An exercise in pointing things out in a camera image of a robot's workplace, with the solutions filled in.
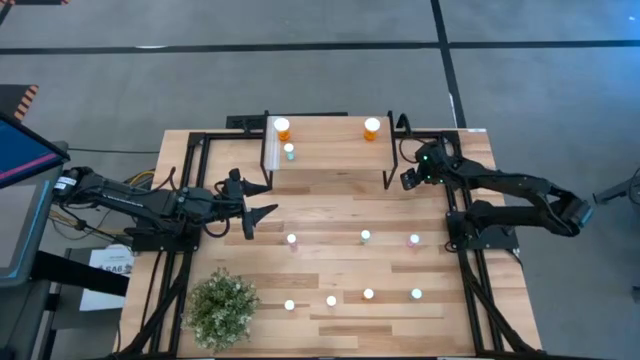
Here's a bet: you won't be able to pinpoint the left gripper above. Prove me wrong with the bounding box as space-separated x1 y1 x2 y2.
214 168 279 241

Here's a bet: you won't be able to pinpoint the large orange pill bottle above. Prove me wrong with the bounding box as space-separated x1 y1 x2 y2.
273 116 292 143
363 116 382 143

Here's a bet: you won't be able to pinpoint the translucent white strip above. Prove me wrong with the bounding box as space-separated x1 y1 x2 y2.
263 117 282 172

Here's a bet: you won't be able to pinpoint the green artificial potted plant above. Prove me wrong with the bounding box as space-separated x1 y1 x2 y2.
182 267 262 354

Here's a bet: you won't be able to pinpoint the white paper sheet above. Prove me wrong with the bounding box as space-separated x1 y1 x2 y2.
78 245 135 312

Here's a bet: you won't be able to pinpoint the grey stand leg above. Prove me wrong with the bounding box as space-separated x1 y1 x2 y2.
592 167 640 206

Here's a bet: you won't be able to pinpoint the black cart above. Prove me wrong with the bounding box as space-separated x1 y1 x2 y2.
0 249 131 360

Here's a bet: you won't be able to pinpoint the blue screen monitor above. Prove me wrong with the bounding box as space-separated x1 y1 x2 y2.
0 112 71 190

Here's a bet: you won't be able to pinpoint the grey panel, teal edge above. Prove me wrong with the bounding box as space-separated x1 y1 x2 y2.
0 172 51 289

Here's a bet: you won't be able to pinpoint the black mat, orange stripes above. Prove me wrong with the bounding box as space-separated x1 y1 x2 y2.
0 0 71 7
0 83 40 122

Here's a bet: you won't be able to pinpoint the black metal table frame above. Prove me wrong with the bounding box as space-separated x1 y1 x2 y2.
113 128 546 359

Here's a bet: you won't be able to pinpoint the wooden shelf, black metal frame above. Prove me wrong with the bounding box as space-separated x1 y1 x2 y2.
259 110 400 191

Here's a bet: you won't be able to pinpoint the yellow cable bundle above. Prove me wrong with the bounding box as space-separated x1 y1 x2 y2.
122 169 157 187

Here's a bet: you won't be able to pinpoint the black floor cable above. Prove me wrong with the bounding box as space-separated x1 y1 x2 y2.
67 146 162 155

